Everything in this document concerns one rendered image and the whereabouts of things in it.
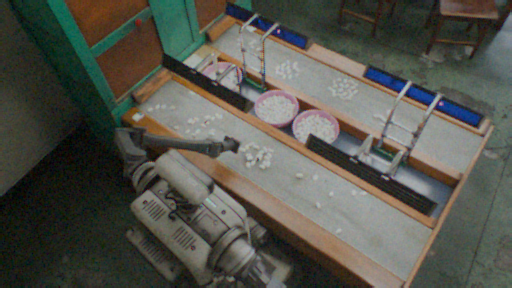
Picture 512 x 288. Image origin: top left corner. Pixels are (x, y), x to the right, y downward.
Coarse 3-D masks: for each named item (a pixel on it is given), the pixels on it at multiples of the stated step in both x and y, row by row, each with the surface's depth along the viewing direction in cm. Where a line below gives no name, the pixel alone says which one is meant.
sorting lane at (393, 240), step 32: (160, 96) 250; (192, 96) 249; (192, 128) 234; (224, 128) 233; (256, 128) 232; (224, 160) 220; (288, 160) 218; (288, 192) 207; (320, 192) 206; (320, 224) 196; (352, 224) 195; (384, 224) 194; (416, 224) 194; (384, 256) 186; (416, 256) 185
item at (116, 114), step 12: (204, 36) 268; (192, 48) 264; (180, 60) 259; (72, 96) 264; (84, 96) 244; (84, 108) 272; (96, 108) 252; (120, 108) 236; (96, 120) 275; (108, 120) 254; (120, 120) 241; (96, 132) 298; (108, 132) 272; (108, 144) 306; (120, 156) 304
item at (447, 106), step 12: (372, 72) 206; (384, 72) 202; (384, 84) 204; (396, 84) 201; (408, 96) 199; (420, 96) 196; (432, 96) 193; (444, 96) 191; (444, 108) 192; (456, 108) 189; (468, 108) 186; (468, 120) 188; (480, 120) 185
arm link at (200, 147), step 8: (136, 128) 186; (144, 128) 187; (144, 136) 187; (152, 136) 188; (160, 136) 190; (144, 144) 188; (152, 144) 189; (160, 144) 189; (168, 144) 189; (176, 144) 190; (184, 144) 190; (192, 144) 191; (200, 144) 192; (208, 144) 192; (216, 144) 193; (200, 152) 193; (208, 152) 195; (216, 152) 194
